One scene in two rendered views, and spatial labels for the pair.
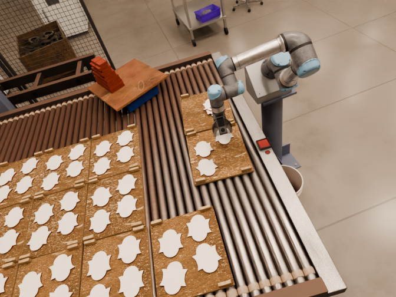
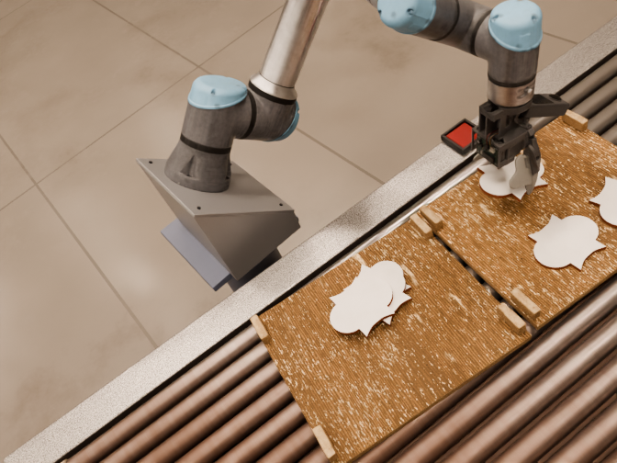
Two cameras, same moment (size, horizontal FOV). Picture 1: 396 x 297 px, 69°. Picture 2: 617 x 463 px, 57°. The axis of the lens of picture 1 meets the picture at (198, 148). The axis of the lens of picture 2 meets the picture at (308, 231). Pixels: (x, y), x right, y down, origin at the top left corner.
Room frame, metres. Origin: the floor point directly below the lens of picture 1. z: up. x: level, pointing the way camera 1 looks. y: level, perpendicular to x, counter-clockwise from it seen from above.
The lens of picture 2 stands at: (1.80, 0.37, 1.90)
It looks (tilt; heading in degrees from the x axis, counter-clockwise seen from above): 49 degrees down; 255
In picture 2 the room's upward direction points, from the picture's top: 24 degrees counter-clockwise
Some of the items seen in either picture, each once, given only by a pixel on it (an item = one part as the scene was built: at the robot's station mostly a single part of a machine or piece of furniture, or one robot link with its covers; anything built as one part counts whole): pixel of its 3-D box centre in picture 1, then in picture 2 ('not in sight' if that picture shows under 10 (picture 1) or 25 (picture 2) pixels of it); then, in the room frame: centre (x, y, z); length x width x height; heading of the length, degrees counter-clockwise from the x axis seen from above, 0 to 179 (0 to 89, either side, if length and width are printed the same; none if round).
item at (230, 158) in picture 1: (217, 152); (551, 209); (1.19, -0.11, 0.93); 0.41 x 0.35 x 0.02; 176
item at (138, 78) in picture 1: (126, 82); not in sight; (2.12, 0.40, 1.03); 0.50 x 0.50 x 0.02; 30
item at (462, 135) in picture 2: (263, 144); (464, 136); (1.15, -0.39, 0.92); 0.06 x 0.06 x 0.01; 89
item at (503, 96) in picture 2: (217, 106); (511, 85); (1.23, -0.17, 1.24); 0.08 x 0.08 x 0.05
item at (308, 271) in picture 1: (243, 131); (431, 203); (1.32, -0.32, 0.90); 1.95 x 0.05 x 0.05; 179
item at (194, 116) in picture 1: (205, 110); (380, 329); (1.61, -0.14, 0.93); 0.41 x 0.35 x 0.02; 174
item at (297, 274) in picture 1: (235, 134); (445, 215); (1.32, -0.27, 0.90); 1.95 x 0.05 x 0.05; 179
